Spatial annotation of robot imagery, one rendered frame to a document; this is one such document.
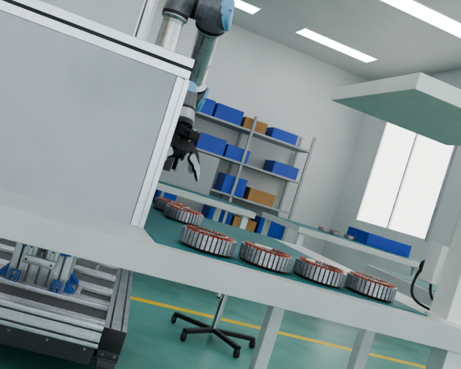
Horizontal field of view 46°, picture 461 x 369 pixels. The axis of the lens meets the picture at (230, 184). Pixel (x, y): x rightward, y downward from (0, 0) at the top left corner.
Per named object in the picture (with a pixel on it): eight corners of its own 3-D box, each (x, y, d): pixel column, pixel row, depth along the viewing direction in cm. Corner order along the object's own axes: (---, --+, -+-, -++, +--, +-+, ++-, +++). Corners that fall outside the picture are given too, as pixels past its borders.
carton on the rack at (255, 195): (239, 197, 859) (243, 185, 859) (263, 204, 870) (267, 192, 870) (246, 199, 820) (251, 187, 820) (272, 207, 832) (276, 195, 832)
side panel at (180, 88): (118, 207, 139) (156, 87, 140) (129, 210, 140) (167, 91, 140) (129, 224, 113) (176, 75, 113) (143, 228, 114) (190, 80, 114)
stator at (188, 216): (183, 219, 163) (186, 207, 163) (208, 229, 155) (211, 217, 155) (154, 212, 155) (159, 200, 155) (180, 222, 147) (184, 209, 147)
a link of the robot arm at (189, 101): (196, 93, 196) (200, 80, 188) (192, 119, 191) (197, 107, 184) (174, 88, 194) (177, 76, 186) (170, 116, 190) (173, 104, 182)
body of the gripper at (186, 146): (181, 162, 186) (185, 132, 191) (193, 154, 179) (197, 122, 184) (161, 157, 183) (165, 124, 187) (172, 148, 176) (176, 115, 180)
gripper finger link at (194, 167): (197, 182, 185) (186, 158, 185) (205, 177, 180) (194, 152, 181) (190, 185, 183) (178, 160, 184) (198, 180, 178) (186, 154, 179)
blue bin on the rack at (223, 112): (206, 118, 832) (211, 104, 833) (231, 127, 845) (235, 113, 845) (214, 116, 792) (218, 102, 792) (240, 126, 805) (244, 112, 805)
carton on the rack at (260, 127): (235, 127, 847) (238, 117, 847) (256, 135, 857) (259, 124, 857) (242, 127, 809) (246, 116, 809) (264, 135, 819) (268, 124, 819)
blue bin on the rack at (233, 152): (217, 156, 843) (222, 143, 843) (239, 163, 853) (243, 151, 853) (224, 157, 803) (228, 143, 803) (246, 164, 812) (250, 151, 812)
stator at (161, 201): (147, 204, 174) (151, 193, 174) (178, 213, 179) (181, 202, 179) (159, 211, 164) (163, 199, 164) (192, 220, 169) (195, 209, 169)
